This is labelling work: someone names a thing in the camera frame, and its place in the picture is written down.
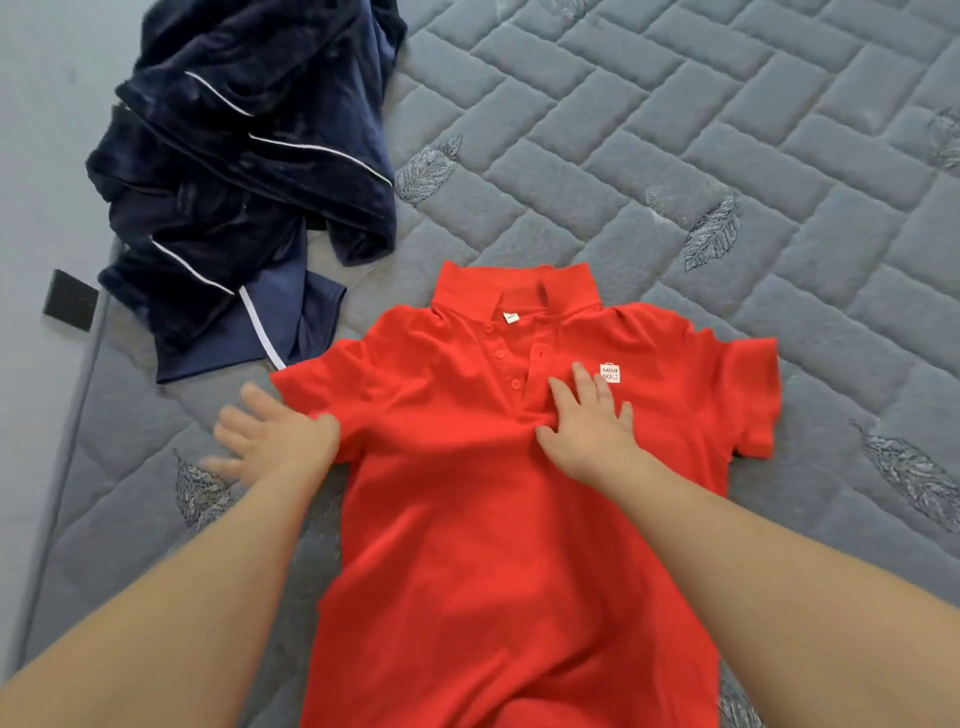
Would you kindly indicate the person's left hand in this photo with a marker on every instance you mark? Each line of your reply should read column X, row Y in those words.
column 285, row 443

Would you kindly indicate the person's right hand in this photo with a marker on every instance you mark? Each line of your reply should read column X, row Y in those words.
column 588, row 435

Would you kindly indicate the red garment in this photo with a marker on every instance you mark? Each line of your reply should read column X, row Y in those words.
column 480, row 600

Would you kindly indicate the navy velvet pyjama top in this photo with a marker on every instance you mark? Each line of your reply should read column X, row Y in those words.
column 240, row 165

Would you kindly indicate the person's left forearm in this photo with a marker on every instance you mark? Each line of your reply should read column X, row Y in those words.
column 150, row 615

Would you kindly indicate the person's right forearm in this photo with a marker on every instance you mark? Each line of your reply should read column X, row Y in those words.
column 810, row 585

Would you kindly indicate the black square patch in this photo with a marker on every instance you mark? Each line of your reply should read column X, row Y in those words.
column 71, row 300

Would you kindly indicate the grey quilted mattress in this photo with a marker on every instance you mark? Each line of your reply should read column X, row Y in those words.
column 720, row 150

